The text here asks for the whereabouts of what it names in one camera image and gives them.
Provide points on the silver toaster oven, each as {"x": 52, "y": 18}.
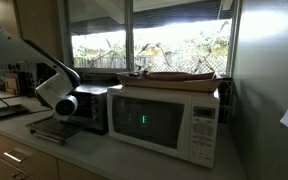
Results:
{"x": 91, "y": 115}

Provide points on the wooden tray stack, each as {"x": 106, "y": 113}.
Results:
{"x": 206, "y": 82}

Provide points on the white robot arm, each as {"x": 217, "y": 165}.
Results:
{"x": 55, "y": 92}

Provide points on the white microwave oven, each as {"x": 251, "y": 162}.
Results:
{"x": 181, "y": 124}

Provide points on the black flat tray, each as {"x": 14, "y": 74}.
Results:
{"x": 12, "y": 110}

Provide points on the silver drawer handle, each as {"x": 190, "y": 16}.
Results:
{"x": 13, "y": 157}

